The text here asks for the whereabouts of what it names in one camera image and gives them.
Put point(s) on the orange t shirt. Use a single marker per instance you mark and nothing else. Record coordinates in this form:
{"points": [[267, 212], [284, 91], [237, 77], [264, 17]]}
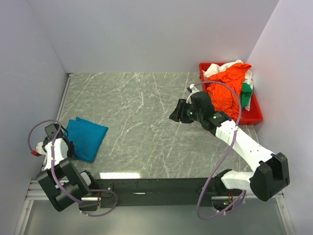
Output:
{"points": [[226, 89]]}

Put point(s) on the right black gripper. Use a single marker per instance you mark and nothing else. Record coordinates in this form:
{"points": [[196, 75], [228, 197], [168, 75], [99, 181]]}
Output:
{"points": [[178, 115]]}

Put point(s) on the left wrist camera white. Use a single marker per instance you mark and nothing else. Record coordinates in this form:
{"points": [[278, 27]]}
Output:
{"points": [[39, 150]]}

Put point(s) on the aluminium rail frame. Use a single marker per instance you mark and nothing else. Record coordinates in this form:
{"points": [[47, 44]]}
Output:
{"points": [[212, 194]]}

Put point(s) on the blue t shirt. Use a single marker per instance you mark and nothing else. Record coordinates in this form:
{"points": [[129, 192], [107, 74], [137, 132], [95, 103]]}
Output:
{"points": [[86, 137]]}

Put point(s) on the white t shirt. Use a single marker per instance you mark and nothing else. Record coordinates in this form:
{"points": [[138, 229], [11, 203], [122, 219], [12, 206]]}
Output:
{"points": [[214, 69]]}

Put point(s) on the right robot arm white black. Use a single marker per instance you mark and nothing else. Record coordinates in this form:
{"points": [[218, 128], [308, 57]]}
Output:
{"points": [[269, 171]]}

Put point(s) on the red plastic bin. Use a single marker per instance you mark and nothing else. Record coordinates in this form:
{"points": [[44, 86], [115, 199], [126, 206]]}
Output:
{"points": [[250, 117]]}

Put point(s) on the black base beam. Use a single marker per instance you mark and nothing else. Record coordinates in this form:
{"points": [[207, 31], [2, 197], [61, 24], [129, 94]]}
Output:
{"points": [[143, 192]]}

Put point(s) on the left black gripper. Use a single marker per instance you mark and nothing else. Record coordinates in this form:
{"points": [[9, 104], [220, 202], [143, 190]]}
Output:
{"points": [[71, 150]]}

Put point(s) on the green t shirt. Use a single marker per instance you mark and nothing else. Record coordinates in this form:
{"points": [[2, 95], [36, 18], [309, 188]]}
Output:
{"points": [[245, 96]]}

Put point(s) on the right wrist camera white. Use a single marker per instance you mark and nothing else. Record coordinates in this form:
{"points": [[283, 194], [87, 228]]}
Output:
{"points": [[192, 89]]}

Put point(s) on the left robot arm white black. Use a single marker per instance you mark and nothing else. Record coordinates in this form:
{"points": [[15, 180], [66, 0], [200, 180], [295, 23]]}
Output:
{"points": [[60, 152]]}

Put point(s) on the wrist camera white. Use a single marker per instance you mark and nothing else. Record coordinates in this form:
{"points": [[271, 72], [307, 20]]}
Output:
{"points": [[39, 150], [192, 89]]}

